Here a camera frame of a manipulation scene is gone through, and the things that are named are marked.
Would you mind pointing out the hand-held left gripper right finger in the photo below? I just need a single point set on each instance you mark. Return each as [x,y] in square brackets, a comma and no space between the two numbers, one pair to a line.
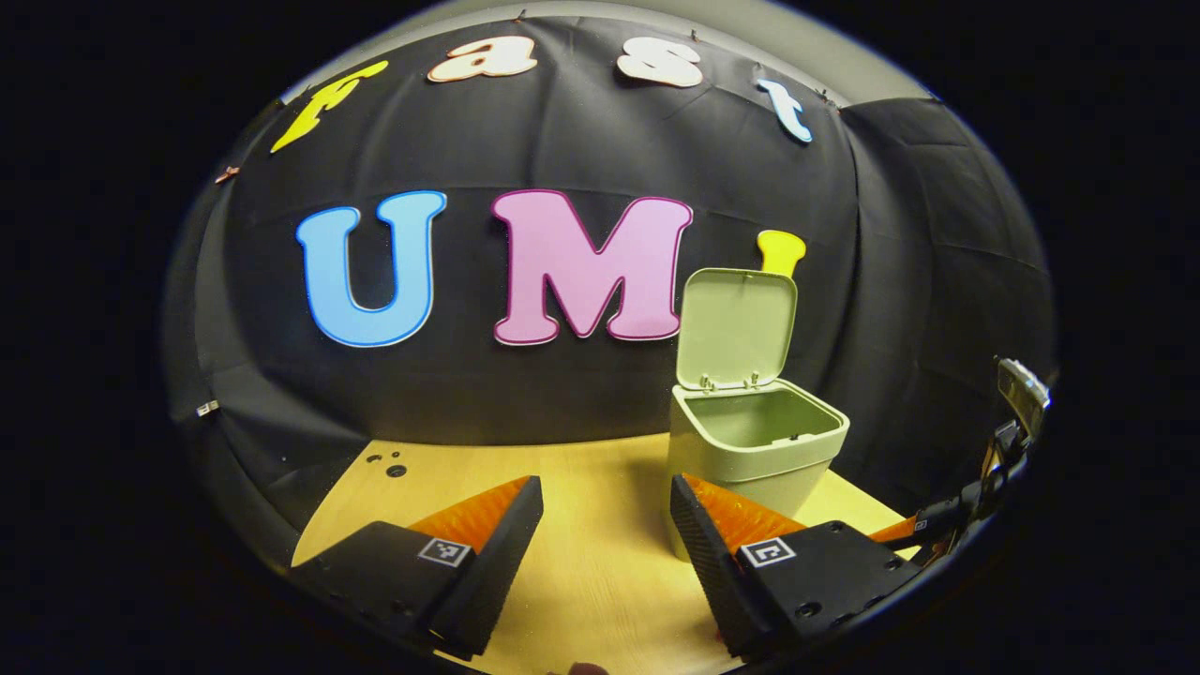
[712,572]

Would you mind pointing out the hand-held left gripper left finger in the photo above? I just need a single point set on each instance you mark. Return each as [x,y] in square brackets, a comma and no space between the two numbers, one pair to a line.
[497,562]

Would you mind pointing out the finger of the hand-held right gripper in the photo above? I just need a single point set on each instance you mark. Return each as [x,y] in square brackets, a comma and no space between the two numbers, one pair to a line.
[947,516]

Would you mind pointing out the green desktop garbage bin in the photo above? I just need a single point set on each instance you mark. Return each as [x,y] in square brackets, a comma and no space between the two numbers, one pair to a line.
[787,483]

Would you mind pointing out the wooden desktop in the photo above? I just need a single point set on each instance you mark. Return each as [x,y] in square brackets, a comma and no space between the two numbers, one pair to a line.
[600,562]

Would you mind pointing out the black backdrop cloth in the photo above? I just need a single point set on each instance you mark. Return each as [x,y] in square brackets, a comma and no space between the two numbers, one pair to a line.
[469,394]

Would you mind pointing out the white backdrop clip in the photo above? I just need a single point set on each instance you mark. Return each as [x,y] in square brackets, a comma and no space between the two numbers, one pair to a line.
[207,408]

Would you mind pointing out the orange backdrop clip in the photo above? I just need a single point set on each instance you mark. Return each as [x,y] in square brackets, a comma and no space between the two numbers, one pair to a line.
[227,173]

